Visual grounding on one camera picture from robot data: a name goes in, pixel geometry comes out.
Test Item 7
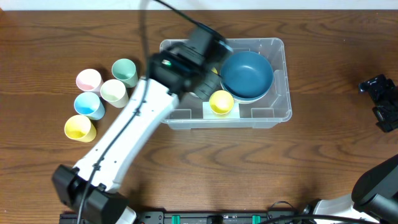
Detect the yellow bowl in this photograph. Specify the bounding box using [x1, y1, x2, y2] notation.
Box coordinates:
[211, 67, 218, 74]

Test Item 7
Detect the yellow cup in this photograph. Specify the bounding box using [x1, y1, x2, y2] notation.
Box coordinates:
[209, 90, 234, 115]
[64, 115, 97, 142]

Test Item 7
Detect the dark blue bowl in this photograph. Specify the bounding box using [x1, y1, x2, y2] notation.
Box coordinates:
[220, 82, 270, 98]
[220, 51, 274, 98]

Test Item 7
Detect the large cream bowl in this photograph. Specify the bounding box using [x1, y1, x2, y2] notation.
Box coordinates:
[233, 94, 265, 104]

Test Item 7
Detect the mint green cup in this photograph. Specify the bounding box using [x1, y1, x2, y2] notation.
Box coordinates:
[111, 58, 138, 88]

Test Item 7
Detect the cream white cup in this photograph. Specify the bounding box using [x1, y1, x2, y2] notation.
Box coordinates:
[100, 79, 129, 108]

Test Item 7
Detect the pink cup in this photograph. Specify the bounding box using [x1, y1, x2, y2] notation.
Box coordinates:
[76, 68, 103, 96]

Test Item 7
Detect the light blue cup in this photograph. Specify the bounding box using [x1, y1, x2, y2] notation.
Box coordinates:
[73, 92, 105, 120]

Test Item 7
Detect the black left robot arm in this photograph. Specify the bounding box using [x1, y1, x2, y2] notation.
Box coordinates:
[52, 24, 233, 223]

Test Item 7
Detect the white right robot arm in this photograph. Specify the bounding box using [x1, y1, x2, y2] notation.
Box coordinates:
[308, 74, 397, 223]

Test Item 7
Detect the clear plastic storage bin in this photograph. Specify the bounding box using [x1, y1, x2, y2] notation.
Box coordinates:
[162, 37, 292, 129]

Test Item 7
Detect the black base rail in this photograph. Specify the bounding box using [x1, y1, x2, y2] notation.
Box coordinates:
[58, 208, 312, 224]

